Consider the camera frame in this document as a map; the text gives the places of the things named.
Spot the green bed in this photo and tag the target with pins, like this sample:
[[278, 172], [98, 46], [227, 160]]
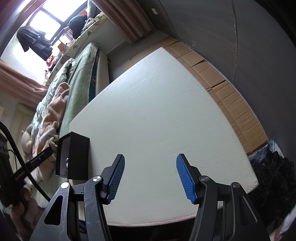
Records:
[[79, 80]]

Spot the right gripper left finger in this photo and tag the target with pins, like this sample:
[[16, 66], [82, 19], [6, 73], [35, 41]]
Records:
[[111, 176]]

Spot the floral windowsill cushion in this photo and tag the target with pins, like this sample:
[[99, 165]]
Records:
[[92, 24]]

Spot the black hanging garment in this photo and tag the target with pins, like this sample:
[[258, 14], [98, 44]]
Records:
[[30, 38]]

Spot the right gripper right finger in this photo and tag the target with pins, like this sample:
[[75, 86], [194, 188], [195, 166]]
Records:
[[188, 177]]

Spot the white wall switch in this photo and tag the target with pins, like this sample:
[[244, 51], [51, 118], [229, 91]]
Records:
[[154, 11]]

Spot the flattened cardboard sheets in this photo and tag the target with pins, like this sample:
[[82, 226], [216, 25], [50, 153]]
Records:
[[240, 116]]

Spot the dark clothes pile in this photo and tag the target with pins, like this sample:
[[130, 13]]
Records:
[[274, 197]]

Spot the beige plush toy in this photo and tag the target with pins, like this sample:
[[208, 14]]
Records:
[[26, 140]]

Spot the pink curtain right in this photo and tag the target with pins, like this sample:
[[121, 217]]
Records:
[[128, 17]]

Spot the black open jewelry box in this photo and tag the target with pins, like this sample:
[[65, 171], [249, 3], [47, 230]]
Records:
[[73, 156]]

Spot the black bag on sill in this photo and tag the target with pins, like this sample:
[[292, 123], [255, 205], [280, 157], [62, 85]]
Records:
[[76, 24]]

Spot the light green quilt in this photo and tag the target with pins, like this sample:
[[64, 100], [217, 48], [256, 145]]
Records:
[[60, 76]]

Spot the pink curtain left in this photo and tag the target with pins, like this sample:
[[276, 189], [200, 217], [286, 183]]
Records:
[[20, 87]]

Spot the pink fleece blanket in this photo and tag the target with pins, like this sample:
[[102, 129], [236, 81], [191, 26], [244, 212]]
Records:
[[47, 135]]

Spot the left hand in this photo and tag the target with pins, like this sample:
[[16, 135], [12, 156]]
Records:
[[25, 219]]

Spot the pink curtain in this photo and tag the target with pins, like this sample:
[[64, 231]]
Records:
[[128, 17], [20, 87]]

